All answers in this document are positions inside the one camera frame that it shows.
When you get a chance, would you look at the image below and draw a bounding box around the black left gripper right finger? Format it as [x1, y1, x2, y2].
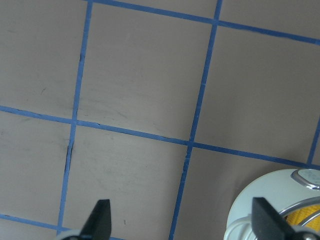
[251, 197, 300, 240]

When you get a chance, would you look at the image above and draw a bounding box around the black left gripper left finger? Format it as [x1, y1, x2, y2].
[79, 199, 111, 240]

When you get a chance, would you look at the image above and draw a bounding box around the yellow corn cob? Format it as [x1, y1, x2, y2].
[286, 204, 320, 232]

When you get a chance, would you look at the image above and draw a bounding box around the pale green cooking pot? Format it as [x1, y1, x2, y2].
[223, 169, 320, 240]

